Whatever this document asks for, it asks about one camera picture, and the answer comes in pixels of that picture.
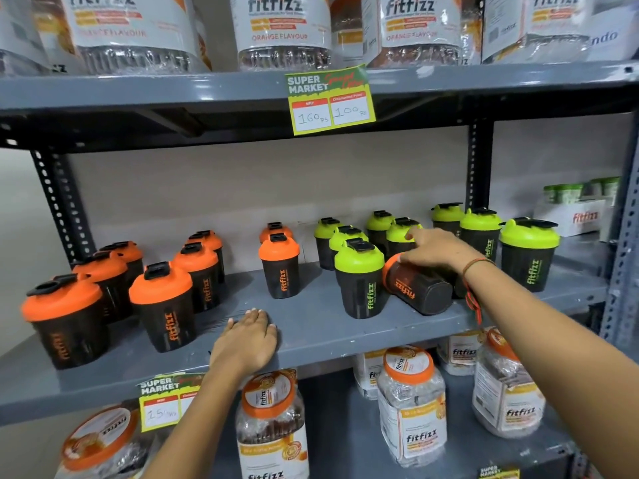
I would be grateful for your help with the group of orange-lid shakers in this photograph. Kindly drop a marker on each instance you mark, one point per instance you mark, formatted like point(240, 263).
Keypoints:
point(164, 319)

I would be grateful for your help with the grey perforated rack upright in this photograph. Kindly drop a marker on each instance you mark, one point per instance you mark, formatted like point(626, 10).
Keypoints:
point(621, 274)

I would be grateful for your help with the grey metal shelf rack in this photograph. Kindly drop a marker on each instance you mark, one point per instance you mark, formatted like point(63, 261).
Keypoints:
point(314, 329)

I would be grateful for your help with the person's right hand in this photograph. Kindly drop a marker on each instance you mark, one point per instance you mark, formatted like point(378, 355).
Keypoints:
point(444, 251)

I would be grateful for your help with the white cardboard box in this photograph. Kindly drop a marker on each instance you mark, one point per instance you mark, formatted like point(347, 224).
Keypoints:
point(574, 219)

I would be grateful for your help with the person's left little finger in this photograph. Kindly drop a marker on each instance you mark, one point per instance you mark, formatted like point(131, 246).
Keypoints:
point(232, 328)

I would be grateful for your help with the white plastic packet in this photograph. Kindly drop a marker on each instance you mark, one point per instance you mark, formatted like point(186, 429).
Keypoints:
point(615, 34)

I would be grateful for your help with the orange-lid black shaker bottle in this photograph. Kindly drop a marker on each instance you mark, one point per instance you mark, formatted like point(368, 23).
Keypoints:
point(424, 291)

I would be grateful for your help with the person's left forearm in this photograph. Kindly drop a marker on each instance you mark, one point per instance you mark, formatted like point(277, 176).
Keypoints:
point(199, 424)

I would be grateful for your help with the group of green-lid shakers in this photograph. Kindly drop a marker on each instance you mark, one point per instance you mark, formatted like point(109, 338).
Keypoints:
point(529, 264)

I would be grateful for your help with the person's left middle finger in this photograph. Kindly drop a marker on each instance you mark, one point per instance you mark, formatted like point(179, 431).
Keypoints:
point(258, 321)

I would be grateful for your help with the green and white price tag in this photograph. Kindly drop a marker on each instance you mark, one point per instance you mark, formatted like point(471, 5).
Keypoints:
point(162, 406)
point(499, 472)
point(329, 102)

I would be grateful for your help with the green-lid small tub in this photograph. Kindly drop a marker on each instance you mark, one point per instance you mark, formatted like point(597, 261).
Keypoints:
point(549, 193)
point(611, 186)
point(569, 193)

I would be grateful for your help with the person's right thumb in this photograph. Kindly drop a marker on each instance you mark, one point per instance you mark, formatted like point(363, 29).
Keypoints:
point(412, 255)

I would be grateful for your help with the group of orange-lid clear jars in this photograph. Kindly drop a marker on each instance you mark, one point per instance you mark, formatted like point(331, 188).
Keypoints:
point(412, 409)

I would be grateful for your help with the row of large white-label jars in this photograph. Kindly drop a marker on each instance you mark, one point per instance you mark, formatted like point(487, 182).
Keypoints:
point(284, 24)

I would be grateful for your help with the person's left hand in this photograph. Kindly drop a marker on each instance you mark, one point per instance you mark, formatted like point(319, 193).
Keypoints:
point(244, 346)

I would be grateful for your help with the person's right forearm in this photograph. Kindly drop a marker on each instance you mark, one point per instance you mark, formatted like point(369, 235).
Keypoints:
point(549, 354)

